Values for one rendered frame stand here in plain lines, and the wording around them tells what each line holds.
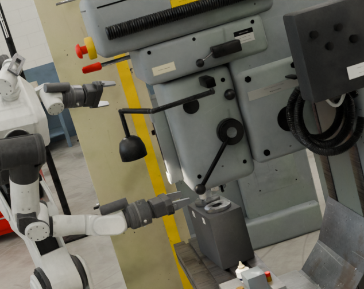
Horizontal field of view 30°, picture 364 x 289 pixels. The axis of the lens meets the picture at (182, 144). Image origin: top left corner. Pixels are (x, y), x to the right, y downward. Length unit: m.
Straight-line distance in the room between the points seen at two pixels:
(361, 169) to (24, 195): 1.00
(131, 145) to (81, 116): 1.78
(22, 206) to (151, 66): 0.69
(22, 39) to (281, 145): 9.16
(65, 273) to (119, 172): 1.34
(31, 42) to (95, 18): 9.14
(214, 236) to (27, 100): 0.74
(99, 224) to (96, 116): 1.41
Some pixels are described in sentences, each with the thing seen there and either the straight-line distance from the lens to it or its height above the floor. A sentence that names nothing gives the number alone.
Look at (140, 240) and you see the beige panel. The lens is 3.79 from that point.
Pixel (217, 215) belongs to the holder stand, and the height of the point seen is 1.11.
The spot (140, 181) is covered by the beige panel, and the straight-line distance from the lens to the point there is 3.70.
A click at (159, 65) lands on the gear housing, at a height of 1.68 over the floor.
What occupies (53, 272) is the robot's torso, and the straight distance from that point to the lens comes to 2.42.
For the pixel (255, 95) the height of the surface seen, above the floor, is 1.53.
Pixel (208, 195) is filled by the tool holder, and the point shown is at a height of 1.15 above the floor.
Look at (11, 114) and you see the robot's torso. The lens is 2.19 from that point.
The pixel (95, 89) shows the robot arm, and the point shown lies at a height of 1.56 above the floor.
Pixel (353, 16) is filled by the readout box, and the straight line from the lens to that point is 1.63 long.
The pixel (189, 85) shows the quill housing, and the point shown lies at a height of 1.60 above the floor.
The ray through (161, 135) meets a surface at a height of 1.48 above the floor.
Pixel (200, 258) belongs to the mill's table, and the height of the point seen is 0.92.
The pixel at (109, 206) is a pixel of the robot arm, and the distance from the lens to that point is 2.31.
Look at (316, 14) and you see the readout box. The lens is 1.60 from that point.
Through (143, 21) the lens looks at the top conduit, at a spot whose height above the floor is 1.79.
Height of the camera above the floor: 1.87
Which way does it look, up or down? 13 degrees down
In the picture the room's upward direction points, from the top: 16 degrees counter-clockwise
